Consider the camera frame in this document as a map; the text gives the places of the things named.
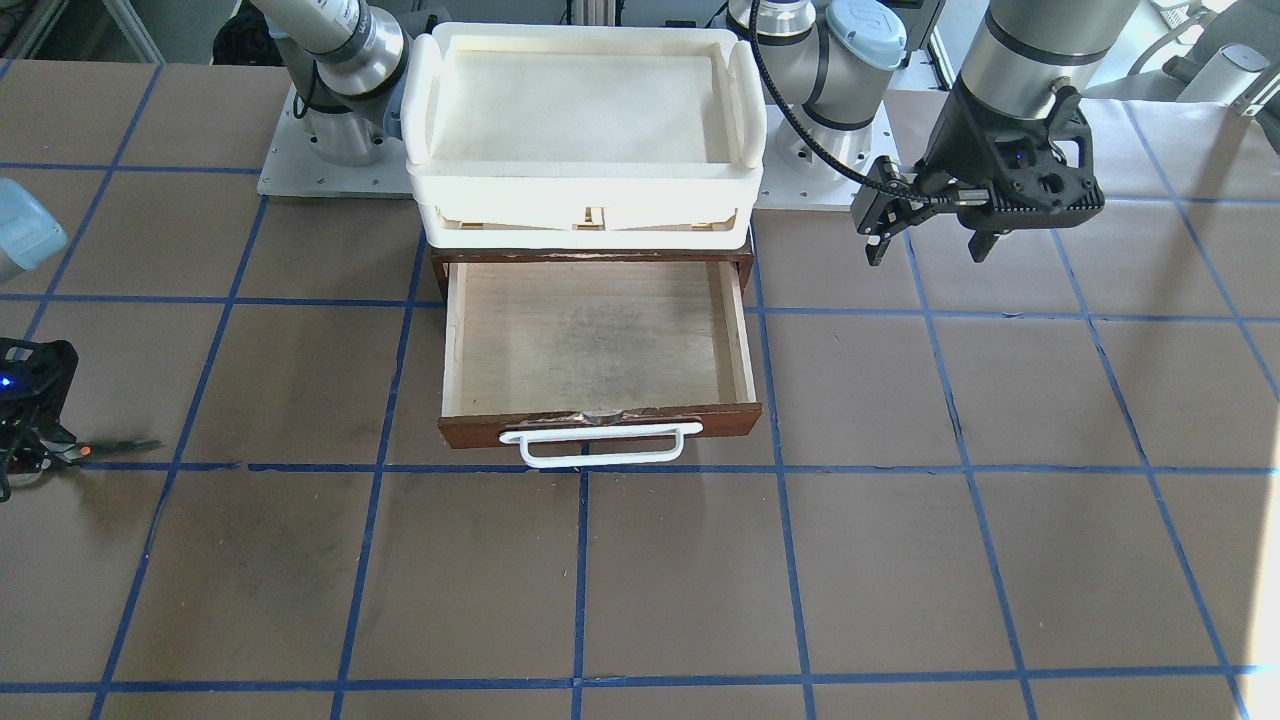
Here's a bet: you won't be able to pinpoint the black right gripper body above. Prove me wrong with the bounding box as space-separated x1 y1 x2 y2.
1 338 81 477

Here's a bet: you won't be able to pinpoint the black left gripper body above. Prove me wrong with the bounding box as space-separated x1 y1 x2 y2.
851 82 1105 237

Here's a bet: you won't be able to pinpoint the grey orange scissors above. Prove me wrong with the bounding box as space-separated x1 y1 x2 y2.
52 439 163 466

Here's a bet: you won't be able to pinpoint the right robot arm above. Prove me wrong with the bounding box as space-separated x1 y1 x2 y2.
1 1 412 480

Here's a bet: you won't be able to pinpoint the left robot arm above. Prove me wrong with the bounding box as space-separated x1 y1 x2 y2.
724 1 1137 266

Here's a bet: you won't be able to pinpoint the white plastic tray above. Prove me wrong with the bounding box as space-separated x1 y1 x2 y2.
401 22 768 251

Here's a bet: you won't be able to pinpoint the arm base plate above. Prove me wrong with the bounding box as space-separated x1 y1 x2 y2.
257 87 412 199
755 105 897 211

